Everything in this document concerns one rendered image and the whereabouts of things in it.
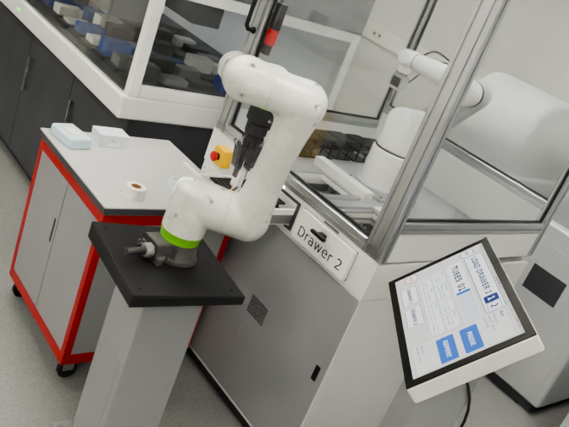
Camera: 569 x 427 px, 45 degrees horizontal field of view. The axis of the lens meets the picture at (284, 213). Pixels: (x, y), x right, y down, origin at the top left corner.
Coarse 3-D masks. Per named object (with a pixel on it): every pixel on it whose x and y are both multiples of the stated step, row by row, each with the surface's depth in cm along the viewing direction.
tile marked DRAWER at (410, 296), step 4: (408, 288) 195; (412, 288) 193; (416, 288) 192; (404, 292) 194; (408, 292) 192; (412, 292) 191; (416, 292) 190; (404, 296) 192; (408, 296) 191; (412, 296) 190; (416, 296) 189; (404, 300) 190; (408, 300) 189; (412, 300) 188; (416, 300) 187; (404, 304) 188; (408, 304) 187
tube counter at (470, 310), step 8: (456, 288) 181; (464, 288) 179; (456, 296) 178; (464, 296) 176; (472, 296) 174; (464, 304) 173; (472, 304) 171; (464, 312) 170; (472, 312) 168; (480, 312) 166; (464, 320) 167
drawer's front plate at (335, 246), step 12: (300, 216) 243; (312, 216) 239; (312, 228) 238; (324, 228) 234; (300, 240) 243; (336, 240) 229; (312, 252) 238; (324, 252) 233; (336, 252) 229; (348, 252) 225; (324, 264) 233; (336, 264) 229; (348, 264) 225
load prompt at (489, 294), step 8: (472, 256) 191; (480, 256) 189; (472, 264) 187; (480, 264) 185; (472, 272) 184; (480, 272) 182; (488, 272) 180; (472, 280) 180; (480, 280) 178; (488, 280) 177; (480, 288) 175; (488, 288) 174; (496, 288) 172; (480, 296) 172; (488, 296) 171; (496, 296) 169; (488, 304) 168; (496, 304) 166; (504, 304) 164; (488, 312) 165
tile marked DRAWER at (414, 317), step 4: (420, 304) 184; (412, 308) 184; (416, 308) 183; (420, 308) 182; (404, 312) 185; (408, 312) 184; (412, 312) 182; (416, 312) 182; (420, 312) 181; (408, 316) 182; (412, 316) 181; (416, 316) 180; (420, 316) 179; (408, 320) 180; (412, 320) 179; (416, 320) 178; (420, 320) 177; (408, 324) 178; (412, 324) 177; (416, 324) 176; (408, 328) 177
